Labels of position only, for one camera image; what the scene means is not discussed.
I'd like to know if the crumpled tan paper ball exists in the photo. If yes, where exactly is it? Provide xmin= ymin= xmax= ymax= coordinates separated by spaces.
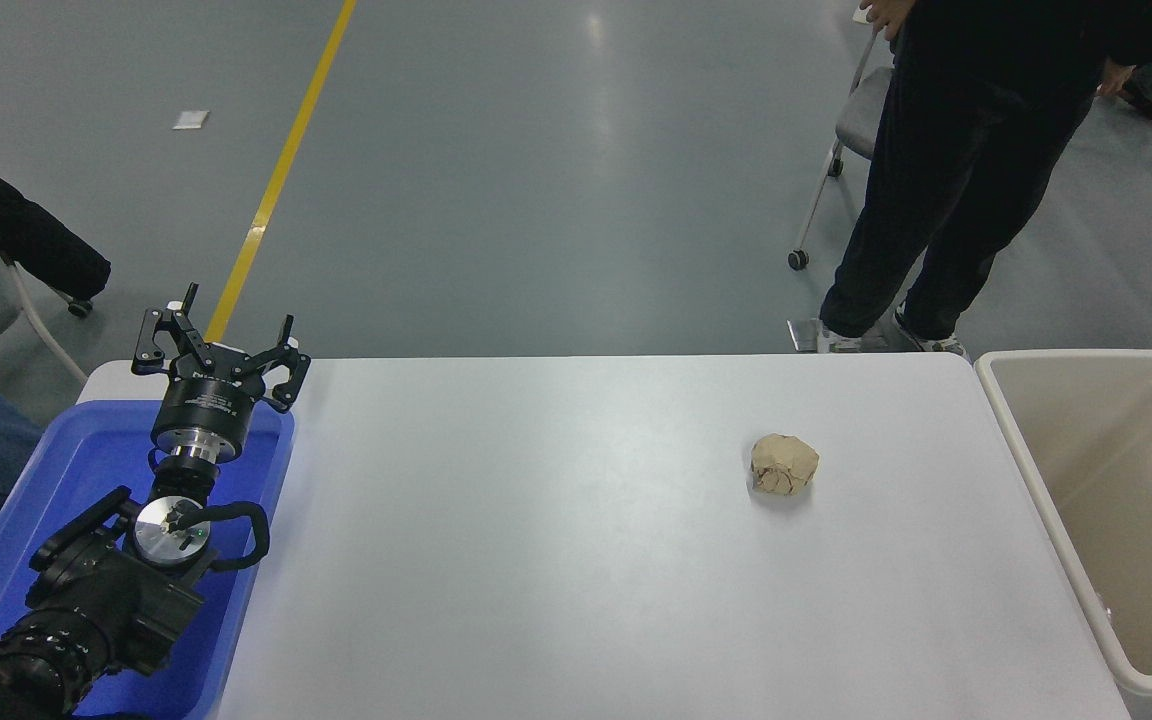
xmin=750 ymin=433 xmax=822 ymax=498

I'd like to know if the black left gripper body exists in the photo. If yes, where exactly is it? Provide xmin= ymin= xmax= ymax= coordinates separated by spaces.
xmin=153 ymin=343 xmax=273 ymax=448

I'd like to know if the standing person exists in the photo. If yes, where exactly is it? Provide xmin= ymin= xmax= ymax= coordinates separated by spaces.
xmin=816 ymin=0 xmax=1152 ymax=357

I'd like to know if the large pale plastic bin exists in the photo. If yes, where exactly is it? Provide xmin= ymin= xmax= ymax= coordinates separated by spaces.
xmin=976 ymin=349 xmax=1152 ymax=720

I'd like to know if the blue plastic tray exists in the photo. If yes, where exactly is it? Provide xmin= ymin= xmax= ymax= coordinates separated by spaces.
xmin=0 ymin=398 xmax=297 ymax=720

